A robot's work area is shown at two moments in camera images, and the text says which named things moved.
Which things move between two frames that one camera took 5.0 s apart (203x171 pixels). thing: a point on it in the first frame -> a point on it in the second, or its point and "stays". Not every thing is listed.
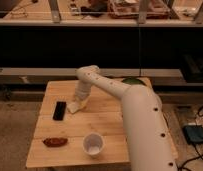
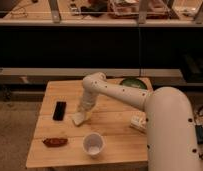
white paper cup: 93,144 stays
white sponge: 73,107 -> 80,117
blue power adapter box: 195,134 stays
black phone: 59,112 stays
